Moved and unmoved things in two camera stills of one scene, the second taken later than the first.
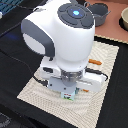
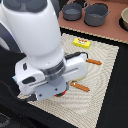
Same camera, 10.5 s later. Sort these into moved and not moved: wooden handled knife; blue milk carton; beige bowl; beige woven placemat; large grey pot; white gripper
Moved: white gripper; blue milk carton
Not moved: beige woven placemat; beige bowl; large grey pot; wooden handled knife
